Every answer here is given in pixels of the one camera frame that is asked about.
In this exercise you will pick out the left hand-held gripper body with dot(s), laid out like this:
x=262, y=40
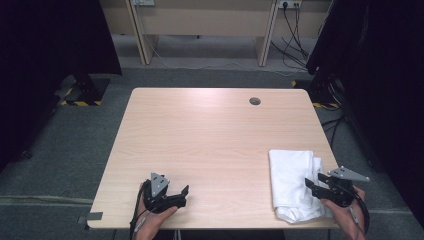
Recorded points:
x=156, y=186

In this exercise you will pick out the white wall socket with plugs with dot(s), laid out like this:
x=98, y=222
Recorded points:
x=289, y=3

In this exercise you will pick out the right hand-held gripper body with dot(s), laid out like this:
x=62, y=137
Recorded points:
x=340, y=191

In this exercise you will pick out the white printed t-shirt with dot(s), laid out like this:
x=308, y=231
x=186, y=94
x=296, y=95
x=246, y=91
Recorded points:
x=290, y=180

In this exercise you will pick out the person's right hand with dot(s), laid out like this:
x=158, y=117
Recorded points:
x=340, y=215

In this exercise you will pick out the black curtain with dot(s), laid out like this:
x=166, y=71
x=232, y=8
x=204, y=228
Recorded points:
x=50, y=40
x=383, y=50

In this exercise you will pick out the black stand base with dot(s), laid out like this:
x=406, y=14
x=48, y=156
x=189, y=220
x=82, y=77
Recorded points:
x=88, y=90
x=320, y=93

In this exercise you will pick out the person's left hand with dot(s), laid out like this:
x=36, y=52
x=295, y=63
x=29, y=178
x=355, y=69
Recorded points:
x=156, y=221

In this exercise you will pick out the grey tape piece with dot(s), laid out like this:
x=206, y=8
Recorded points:
x=95, y=216

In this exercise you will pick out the yellow black hazard tape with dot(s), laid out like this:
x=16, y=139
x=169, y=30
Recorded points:
x=80, y=103
x=318, y=105

